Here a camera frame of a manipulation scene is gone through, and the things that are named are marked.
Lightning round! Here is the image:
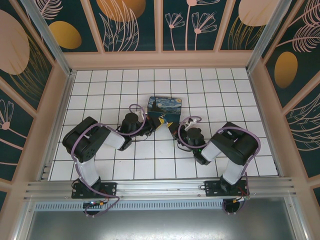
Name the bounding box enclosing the aluminium mounting rail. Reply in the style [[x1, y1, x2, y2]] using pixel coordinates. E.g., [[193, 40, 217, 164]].
[[23, 176, 297, 201]]

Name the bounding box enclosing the thin black cable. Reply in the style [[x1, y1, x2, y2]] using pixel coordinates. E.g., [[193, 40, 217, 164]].
[[131, 134, 152, 144]]

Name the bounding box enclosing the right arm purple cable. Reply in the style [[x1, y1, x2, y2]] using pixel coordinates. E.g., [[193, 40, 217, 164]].
[[176, 115, 262, 201]]

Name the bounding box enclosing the aluminium frame post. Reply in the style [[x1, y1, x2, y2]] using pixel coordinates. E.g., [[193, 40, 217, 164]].
[[245, 0, 299, 74], [19, 0, 77, 76]]

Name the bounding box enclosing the grey slotted cable duct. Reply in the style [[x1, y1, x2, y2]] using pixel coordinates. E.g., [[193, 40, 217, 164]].
[[33, 200, 289, 211]]

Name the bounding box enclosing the starry night print tin box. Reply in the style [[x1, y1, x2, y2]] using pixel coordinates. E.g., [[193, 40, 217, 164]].
[[146, 95, 183, 126]]

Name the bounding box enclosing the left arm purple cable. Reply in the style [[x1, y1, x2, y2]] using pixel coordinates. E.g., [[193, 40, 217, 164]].
[[71, 103, 147, 217]]

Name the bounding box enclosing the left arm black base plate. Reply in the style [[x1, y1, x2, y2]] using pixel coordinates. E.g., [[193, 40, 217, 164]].
[[71, 181, 118, 200]]

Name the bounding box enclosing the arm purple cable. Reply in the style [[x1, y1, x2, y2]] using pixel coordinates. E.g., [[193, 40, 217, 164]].
[[71, 103, 147, 217], [176, 115, 262, 201]]

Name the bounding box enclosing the grey metal sheet panel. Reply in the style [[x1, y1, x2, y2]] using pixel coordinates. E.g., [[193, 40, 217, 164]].
[[23, 209, 302, 240]]

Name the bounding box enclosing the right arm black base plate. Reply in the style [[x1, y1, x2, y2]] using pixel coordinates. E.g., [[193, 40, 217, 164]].
[[204, 179, 250, 199]]

